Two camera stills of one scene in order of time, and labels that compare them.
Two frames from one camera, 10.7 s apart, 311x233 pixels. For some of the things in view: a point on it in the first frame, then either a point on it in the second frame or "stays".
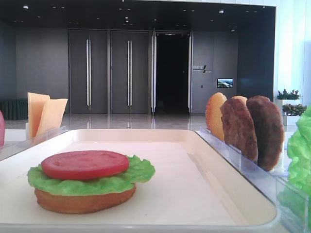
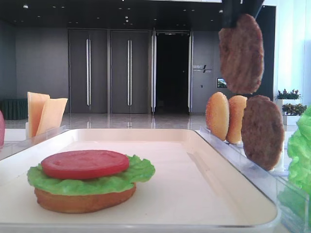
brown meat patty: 239,130 → 242,55
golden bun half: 214,121 stays
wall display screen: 224,82 stays
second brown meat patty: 269,129 stays
